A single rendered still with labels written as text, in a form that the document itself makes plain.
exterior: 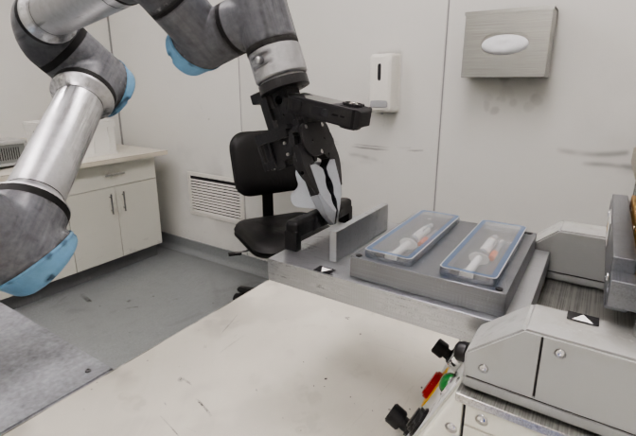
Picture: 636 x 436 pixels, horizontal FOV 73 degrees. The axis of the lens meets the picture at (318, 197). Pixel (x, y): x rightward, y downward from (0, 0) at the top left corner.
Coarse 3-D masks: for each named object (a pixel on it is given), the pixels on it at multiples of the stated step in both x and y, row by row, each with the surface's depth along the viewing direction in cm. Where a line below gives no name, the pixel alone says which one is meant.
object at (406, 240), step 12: (420, 216) 60; (432, 216) 60; (444, 216) 60; (456, 216) 60; (396, 228) 55; (408, 228) 55; (420, 228) 55; (432, 228) 55; (444, 228) 55; (384, 240) 51; (396, 240) 51; (408, 240) 51; (420, 240) 51; (384, 252) 47; (396, 252) 47; (408, 252) 47
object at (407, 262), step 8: (456, 224) 59; (448, 232) 56; (376, 240) 51; (432, 240) 51; (424, 248) 48; (368, 256) 48; (376, 256) 47; (384, 256) 47; (392, 256) 46; (416, 256) 47; (400, 264) 46; (408, 264) 46
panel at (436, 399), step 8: (448, 368) 57; (456, 376) 42; (448, 384) 42; (456, 384) 39; (432, 392) 55; (440, 392) 42; (448, 392) 41; (424, 400) 58; (432, 400) 50; (440, 400) 42; (424, 408) 53; (432, 408) 45; (440, 408) 40; (424, 416) 45; (432, 416) 41; (416, 424) 44; (424, 424) 42; (416, 432) 43
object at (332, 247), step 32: (352, 224) 55; (384, 224) 64; (288, 256) 55; (320, 256) 55; (544, 256) 55; (320, 288) 51; (352, 288) 48; (384, 288) 46; (416, 320) 44; (448, 320) 42; (480, 320) 41
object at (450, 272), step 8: (520, 240) 51; (448, 256) 46; (512, 256) 48; (440, 264) 44; (504, 264) 44; (440, 272) 44; (448, 272) 43; (456, 272) 43; (464, 272) 42; (472, 280) 42; (480, 280) 42; (488, 280) 41; (496, 280) 41
